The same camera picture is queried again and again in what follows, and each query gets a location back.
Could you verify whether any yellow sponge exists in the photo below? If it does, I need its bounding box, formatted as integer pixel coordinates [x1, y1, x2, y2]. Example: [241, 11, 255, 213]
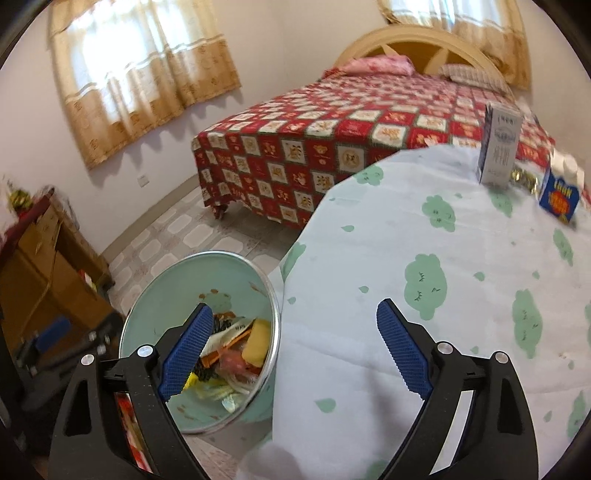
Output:
[242, 320, 273, 367]

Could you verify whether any pink pillow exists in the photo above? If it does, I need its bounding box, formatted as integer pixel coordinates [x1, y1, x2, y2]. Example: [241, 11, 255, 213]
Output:
[339, 54, 415, 77]

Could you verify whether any tall white milk carton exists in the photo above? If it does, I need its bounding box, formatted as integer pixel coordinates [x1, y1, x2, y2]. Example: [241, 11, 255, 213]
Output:
[475, 102, 524, 188]

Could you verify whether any yellow green wrapper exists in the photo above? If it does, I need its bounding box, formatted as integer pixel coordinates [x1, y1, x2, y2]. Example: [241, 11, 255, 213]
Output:
[182, 374, 236, 403]

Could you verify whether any bed with red patterned sheet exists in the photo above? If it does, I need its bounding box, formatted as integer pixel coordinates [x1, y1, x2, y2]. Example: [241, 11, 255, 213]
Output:
[191, 69, 557, 229]

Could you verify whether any wide beige window curtain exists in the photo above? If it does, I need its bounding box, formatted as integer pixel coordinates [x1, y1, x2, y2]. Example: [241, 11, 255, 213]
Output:
[48, 0, 243, 171]

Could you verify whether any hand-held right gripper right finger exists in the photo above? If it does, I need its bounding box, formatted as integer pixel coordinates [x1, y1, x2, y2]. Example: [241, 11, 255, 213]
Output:
[376, 298, 541, 480]

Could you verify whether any green gold foil wrapper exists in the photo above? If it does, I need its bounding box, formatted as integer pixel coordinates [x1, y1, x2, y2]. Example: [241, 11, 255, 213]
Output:
[510, 167, 543, 192]

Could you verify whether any black foam net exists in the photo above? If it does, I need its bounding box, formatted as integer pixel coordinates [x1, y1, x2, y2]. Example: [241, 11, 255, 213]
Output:
[191, 314, 236, 384]

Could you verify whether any pink cellophane wrapper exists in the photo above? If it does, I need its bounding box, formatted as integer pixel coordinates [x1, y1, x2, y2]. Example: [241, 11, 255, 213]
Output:
[217, 353, 259, 384]

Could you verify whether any brown wooden cabinet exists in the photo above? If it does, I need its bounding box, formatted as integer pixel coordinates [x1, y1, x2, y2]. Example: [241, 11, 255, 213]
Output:
[0, 185, 114, 365]

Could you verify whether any orange packet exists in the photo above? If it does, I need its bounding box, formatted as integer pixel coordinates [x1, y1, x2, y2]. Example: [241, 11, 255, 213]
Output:
[201, 332, 252, 366]

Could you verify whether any light green metal bin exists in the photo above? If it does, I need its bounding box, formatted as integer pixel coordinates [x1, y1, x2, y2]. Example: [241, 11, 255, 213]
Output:
[119, 250, 281, 435]

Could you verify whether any narrow beige window curtain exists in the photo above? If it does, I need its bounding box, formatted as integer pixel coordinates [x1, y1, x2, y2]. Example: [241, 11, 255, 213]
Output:
[376, 0, 532, 90]

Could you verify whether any cream wooden headboard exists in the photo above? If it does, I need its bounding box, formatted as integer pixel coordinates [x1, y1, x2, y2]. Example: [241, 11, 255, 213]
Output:
[332, 25, 513, 86]

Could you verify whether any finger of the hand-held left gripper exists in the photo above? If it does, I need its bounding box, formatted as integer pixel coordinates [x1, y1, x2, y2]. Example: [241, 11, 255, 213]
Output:
[34, 318, 72, 352]
[74, 318, 118, 357]

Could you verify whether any striped pillow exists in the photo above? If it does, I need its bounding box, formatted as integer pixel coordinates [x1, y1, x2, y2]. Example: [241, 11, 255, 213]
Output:
[438, 64, 511, 93]

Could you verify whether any blue carton with white cap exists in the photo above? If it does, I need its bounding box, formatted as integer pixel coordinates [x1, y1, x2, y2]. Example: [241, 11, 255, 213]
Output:
[538, 150, 586, 227]

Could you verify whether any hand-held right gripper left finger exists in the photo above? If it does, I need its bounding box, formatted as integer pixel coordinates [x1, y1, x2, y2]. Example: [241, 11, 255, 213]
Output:
[48, 302, 215, 480]

